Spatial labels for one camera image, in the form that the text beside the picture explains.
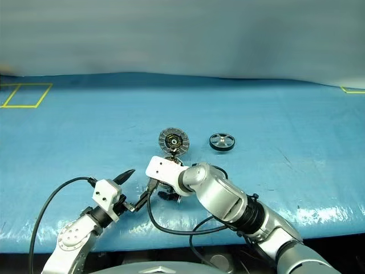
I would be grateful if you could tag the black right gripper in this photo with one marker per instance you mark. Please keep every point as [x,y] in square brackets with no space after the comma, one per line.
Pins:
[168,195]

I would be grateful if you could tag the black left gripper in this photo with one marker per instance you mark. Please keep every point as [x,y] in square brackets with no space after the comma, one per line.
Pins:
[122,206]

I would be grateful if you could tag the silver round motor housing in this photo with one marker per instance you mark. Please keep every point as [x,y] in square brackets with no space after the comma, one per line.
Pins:
[164,141]

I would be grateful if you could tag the black spoked rotor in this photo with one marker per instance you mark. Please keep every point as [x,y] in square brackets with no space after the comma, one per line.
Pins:
[215,145]

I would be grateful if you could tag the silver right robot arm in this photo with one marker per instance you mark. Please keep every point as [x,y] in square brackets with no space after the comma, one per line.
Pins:
[222,194]

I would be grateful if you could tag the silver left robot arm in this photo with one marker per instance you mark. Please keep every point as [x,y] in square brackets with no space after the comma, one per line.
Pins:
[71,237]

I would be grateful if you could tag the blue table cover sheet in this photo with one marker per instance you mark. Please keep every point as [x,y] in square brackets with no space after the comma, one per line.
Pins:
[85,137]

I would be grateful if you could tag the silver robot torso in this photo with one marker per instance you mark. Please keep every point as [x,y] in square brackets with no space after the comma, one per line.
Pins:
[128,269]

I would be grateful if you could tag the grey round disc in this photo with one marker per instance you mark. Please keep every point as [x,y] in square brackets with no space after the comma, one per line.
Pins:
[219,261]

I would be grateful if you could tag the large yellow tape square outline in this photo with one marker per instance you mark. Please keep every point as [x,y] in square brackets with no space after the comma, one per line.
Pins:
[20,106]

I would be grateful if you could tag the small yellow tape corner outline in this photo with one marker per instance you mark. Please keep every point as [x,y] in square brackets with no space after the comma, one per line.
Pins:
[353,92]

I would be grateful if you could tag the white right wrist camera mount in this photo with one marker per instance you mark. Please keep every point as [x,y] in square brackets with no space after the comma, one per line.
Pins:
[163,171]

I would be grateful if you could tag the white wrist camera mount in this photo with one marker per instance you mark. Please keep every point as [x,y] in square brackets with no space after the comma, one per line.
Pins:
[105,194]
[163,171]

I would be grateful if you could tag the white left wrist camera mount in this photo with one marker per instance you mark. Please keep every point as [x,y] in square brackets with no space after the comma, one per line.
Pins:
[105,194]

